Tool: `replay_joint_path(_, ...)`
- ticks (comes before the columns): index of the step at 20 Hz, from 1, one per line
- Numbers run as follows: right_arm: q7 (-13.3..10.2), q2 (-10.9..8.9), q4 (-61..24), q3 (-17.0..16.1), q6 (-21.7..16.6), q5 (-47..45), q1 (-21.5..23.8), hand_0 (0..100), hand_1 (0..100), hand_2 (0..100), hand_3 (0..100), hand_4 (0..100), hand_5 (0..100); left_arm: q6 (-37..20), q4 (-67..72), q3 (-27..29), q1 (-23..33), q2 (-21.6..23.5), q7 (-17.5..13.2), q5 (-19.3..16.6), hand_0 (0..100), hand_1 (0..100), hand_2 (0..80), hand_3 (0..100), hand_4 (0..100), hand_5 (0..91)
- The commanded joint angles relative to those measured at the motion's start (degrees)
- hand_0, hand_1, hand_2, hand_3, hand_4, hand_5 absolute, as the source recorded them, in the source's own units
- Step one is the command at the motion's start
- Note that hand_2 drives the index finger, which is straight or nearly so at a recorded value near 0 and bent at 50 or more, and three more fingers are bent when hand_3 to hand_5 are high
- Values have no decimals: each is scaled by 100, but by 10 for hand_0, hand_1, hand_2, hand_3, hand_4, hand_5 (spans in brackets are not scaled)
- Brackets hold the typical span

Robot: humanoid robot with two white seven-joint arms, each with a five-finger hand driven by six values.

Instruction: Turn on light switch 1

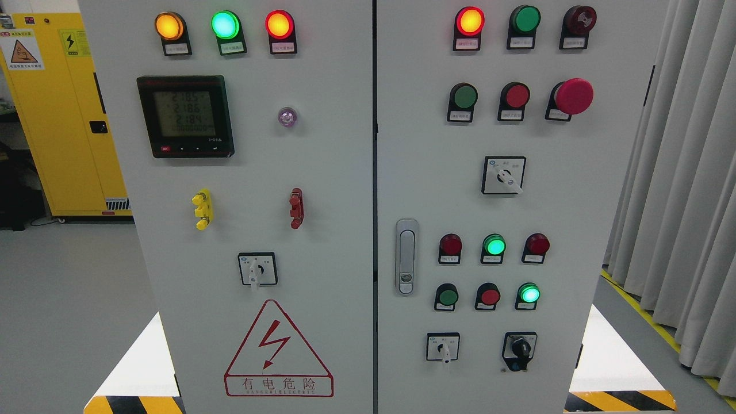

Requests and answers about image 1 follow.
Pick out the dark red indicator left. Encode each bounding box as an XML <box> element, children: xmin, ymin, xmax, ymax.
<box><xmin>438</xmin><ymin>233</ymin><xmax>463</xmax><ymax>265</ymax></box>

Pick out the yellow safety storage cabinet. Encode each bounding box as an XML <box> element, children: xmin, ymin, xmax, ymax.
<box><xmin>1</xmin><ymin>13</ymin><xmax>132</xmax><ymax>219</ymax></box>

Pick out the orange indicator light top left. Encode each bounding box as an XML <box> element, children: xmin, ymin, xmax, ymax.
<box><xmin>155</xmin><ymin>11</ymin><xmax>192</xmax><ymax>56</ymax></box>

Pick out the dark red indicator right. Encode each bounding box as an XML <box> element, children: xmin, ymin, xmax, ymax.
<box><xmin>522</xmin><ymin>233</ymin><xmax>550</xmax><ymax>265</ymax></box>

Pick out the green push button upper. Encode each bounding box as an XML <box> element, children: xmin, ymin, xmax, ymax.
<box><xmin>446</xmin><ymin>82</ymin><xmax>478</xmax><ymax>123</ymax></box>

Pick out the small clear lamp bulb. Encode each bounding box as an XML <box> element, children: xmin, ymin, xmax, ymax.
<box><xmin>278</xmin><ymin>106</ymin><xmax>298</xmax><ymax>128</ymax></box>

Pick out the white selector switch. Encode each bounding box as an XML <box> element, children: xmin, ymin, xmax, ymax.
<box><xmin>425</xmin><ymin>332</ymin><xmax>461</xmax><ymax>363</ymax></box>
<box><xmin>481</xmin><ymin>156</ymin><xmax>527</xmax><ymax>196</ymax></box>

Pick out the red electric danger warning sticker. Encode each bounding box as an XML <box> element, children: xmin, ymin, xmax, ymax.
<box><xmin>224</xmin><ymin>299</ymin><xmax>334</xmax><ymax>398</ymax></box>

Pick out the grey electrical control cabinet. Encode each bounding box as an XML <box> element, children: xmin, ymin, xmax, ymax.
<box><xmin>79</xmin><ymin>1</ymin><xmax>670</xmax><ymax>413</ymax></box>

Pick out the dark red buzzer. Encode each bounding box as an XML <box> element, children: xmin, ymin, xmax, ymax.
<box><xmin>559</xmin><ymin>5</ymin><xmax>597</xmax><ymax>50</ymax></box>

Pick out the white selector switch upper right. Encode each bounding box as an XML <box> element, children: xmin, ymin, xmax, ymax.
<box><xmin>481</xmin><ymin>156</ymin><xmax>527</xmax><ymax>196</ymax></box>

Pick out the green unlit indicator top right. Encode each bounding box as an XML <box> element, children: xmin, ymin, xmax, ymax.
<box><xmin>507</xmin><ymin>5</ymin><xmax>541</xmax><ymax>50</ymax></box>

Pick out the green lit push button lower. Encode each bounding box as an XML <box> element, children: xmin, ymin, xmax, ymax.
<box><xmin>515</xmin><ymin>281</ymin><xmax>541</xmax><ymax>311</ymax></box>

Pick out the white selector switch lower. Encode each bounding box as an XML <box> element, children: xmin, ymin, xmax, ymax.
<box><xmin>425</xmin><ymin>332</ymin><xmax>461</xmax><ymax>363</ymax></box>

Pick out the red push button lower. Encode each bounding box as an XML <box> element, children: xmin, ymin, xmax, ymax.
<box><xmin>475</xmin><ymin>282</ymin><xmax>500</xmax><ymax>311</ymax></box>

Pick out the dark red indicator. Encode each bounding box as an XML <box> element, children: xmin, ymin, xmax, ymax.
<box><xmin>438</xmin><ymin>233</ymin><xmax>463</xmax><ymax>265</ymax></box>
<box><xmin>522</xmin><ymin>233</ymin><xmax>550</xmax><ymax>265</ymax></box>

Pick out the yellow terminal connector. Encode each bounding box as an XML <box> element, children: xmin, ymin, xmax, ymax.
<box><xmin>191</xmin><ymin>188</ymin><xmax>213</xmax><ymax>231</ymax></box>

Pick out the green lit indicator light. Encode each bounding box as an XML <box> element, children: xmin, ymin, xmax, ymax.
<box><xmin>210</xmin><ymin>10</ymin><xmax>247</xmax><ymax>56</ymax></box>

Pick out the red terminal connector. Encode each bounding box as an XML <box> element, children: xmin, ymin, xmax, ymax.
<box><xmin>289</xmin><ymin>187</ymin><xmax>305</xmax><ymax>229</ymax></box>

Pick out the red lit indicator light right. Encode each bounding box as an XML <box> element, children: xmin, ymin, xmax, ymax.
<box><xmin>453</xmin><ymin>7</ymin><xmax>485</xmax><ymax>52</ymax></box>

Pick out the grey curtain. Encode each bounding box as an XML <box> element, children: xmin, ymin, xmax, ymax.
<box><xmin>604</xmin><ymin>1</ymin><xmax>735</xmax><ymax>397</ymax></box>

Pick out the black digital power meter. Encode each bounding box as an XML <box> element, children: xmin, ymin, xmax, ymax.
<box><xmin>136</xmin><ymin>74</ymin><xmax>235</xmax><ymax>158</ymax></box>

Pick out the red lit indicator light left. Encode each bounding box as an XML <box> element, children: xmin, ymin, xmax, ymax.
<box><xmin>264</xmin><ymin>10</ymin><xmax>298</xmax><ymax>55</ymax></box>

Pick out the white rotary light switch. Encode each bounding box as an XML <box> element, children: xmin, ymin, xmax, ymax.
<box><xmin>237</xmin><ymin>252</ymin><xmax>279</xmax><ymax>290</ymax></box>

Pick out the red push button upper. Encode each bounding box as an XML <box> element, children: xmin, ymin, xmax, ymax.
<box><xmin>497</xmin><ymin>82</ymin><xmax>530</xmax><ymax>121</ymax></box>

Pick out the green lit indicator middle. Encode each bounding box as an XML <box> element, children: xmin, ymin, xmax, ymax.
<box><xmin>480</xmin><ymin>233</ymin><xmax>507</xmax><ymax>265</ymax></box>

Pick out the red push button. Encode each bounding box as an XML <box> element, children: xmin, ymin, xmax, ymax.
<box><xmin>497</xmin><ymin>82</ymin><xmax>530</xmax><ymax>121</ymax></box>
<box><xmin>475</xmin><ymin>282</ymin><xmax>500</xmax><ymax>311</ymax></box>

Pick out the red lit indicator light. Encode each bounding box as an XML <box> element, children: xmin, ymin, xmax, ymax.
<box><xmin>453</xmin><ymin>7</ymin><xmax>485</xmax><ymax>52</ymax></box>
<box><xmin>264</xmin><ymin>10</ymin><xmax>298</xmax><ymax>55</ymax></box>

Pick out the black knob selector switch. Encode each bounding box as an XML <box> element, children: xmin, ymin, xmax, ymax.
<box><xmin>501</xmin><ymin>332</ymin><xmax>537</xmax><ymax>372</ymax></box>

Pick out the red emergency stop mushroom button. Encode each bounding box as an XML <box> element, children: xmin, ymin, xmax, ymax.
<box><xmin>545</xmin><ymin>78</ymin><xmax>595</xmax><ymax>121</ymax></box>

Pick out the grey cabinet door handle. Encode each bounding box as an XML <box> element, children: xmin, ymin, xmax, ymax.
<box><xmin>394</xmin><ymin>219</ymin><xmax>419</xmax><ymax>296</ymax></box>

